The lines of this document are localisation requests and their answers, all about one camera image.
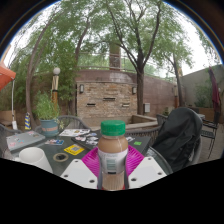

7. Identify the grey wicker chair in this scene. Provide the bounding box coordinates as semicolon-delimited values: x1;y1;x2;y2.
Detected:
57;114;92;132

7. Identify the blue and yellow striped cone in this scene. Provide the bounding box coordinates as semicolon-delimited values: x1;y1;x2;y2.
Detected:
24;112;33;131

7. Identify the stone brick fountain wall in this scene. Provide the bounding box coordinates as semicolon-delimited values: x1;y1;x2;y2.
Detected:
75;69;178;127

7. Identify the yellow square sticker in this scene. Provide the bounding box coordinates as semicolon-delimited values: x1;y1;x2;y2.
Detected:
63;143;85;156

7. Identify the round tape ring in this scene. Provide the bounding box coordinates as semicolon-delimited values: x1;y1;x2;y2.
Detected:
53;152;69;163

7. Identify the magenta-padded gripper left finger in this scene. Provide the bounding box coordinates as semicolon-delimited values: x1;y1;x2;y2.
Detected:
59;147;101;190

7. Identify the green-capped brown drink bottle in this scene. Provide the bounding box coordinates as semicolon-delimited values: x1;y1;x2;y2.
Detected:
97;119;129;191

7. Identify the wooden lamp post with globe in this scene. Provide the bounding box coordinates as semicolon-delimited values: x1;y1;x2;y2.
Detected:
51;67;62;111

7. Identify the blue sticker sheet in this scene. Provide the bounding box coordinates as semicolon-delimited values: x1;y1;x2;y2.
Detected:
44;138;65;146

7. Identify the white sticker sheet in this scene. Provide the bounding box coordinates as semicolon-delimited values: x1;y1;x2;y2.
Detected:
59;128;91;138

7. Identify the orange patio umbrella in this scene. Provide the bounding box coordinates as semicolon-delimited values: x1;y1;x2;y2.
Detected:
0;61;17;92

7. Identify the grey laptop with stickers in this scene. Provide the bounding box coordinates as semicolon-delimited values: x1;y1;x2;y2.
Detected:
5;130;47;154

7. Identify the green plant in blue pot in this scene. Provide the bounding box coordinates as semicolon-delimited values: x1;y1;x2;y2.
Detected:
33;91;66;138

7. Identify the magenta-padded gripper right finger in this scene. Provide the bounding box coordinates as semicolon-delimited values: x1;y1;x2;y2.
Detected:
126;145;168;190

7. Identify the black jacket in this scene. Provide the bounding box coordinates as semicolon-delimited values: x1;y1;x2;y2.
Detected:
151;107;203;173

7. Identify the dark-trunked tree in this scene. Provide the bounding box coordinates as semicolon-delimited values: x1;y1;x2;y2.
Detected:
106;0;194;116

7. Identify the closed maroon umbrella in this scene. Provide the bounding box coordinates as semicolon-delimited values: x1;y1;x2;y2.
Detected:
208;66;222;114

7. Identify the leaning pale-trunked tree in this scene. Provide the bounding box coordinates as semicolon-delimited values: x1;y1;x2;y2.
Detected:
25;14;59;130

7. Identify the white ceramic mug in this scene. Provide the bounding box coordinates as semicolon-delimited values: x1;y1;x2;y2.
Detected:
18;146;54;174

